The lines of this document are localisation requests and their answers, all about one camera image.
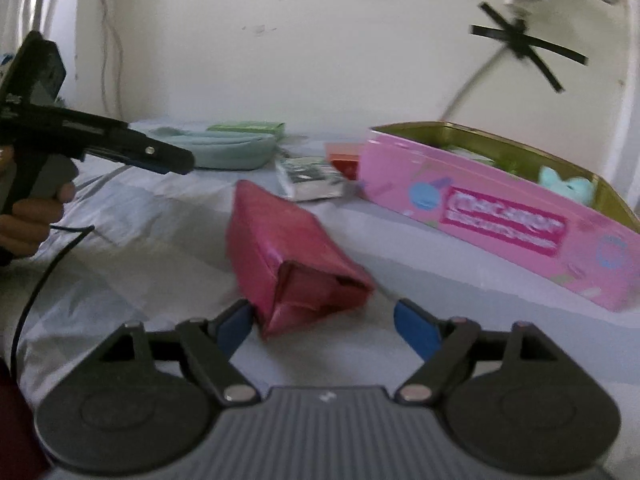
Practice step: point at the black tape cross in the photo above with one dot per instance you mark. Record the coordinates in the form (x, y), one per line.
(520, 40)

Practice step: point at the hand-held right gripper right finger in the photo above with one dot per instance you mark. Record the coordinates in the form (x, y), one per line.
(415, 332)

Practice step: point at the pink tin box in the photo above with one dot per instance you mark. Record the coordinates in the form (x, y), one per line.
(500, 220)

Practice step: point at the teal plush bear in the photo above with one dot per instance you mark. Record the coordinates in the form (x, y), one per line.
(565, 187)

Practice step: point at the red pink foil packet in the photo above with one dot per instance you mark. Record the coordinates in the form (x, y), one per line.
(280, 250)

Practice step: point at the red cardboard box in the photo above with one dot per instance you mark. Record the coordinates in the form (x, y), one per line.
(342, 160)

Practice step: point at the white window frame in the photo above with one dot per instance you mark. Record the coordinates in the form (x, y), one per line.
(630, 110)

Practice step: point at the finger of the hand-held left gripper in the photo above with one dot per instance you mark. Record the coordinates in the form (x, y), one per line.
(160, 157)

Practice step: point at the person's dark red clothing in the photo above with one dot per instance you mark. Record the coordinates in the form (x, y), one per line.
(17, 425)

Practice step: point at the green blue toothpaste box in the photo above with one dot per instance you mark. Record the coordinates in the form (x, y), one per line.
(250, 128)

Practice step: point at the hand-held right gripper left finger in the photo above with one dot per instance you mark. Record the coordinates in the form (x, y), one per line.
(235, 327)

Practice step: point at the green wet wipes packet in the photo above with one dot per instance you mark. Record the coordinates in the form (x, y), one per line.
(517, 169)

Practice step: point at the silver foil packet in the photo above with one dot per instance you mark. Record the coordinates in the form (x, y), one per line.
(310, 177)

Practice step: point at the person's left hand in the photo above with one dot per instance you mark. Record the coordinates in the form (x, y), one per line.
(30, 230)

